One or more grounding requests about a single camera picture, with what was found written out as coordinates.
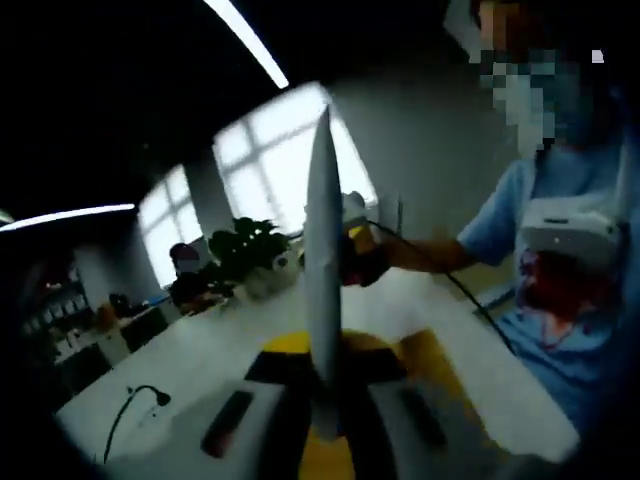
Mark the red cloth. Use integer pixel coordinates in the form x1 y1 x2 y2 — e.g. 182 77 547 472
519 249 621 346

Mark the small wooden board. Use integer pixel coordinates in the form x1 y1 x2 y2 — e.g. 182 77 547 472
299 327 506 480

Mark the green potted plant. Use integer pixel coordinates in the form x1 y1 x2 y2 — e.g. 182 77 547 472
207 217 301 301

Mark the storage shelf with white boxes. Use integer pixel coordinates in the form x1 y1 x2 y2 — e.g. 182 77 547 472
19 264 91 366

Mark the white chest device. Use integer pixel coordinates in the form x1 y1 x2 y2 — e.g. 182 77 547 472
522 199 624 276

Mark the white toothpaste tube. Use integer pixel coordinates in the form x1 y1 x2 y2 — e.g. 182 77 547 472
303 104 345 444

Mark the operator in blue shirt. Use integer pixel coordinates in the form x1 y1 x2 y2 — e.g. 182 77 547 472
457 134 640 441

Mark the curved ceiling light strip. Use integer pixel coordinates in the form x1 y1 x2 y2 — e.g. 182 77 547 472
202 0 291 90

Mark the white table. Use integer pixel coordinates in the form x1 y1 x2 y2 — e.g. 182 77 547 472
54 269 581 466

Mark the black cable with plug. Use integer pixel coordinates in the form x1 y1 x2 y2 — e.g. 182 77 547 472
102 384 171 464

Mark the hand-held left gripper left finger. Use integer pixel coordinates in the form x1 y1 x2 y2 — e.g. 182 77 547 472
164 330 322 480

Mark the straight ceiling light strip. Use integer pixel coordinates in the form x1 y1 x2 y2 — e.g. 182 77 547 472
0 202 136 234

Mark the white office desk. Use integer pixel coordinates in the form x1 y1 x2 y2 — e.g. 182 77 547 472
94 294 174 351

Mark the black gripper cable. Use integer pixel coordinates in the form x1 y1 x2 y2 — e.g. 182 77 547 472
367 222 519 356

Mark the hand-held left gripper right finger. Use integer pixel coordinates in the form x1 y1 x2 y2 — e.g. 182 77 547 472
341 330 506 480

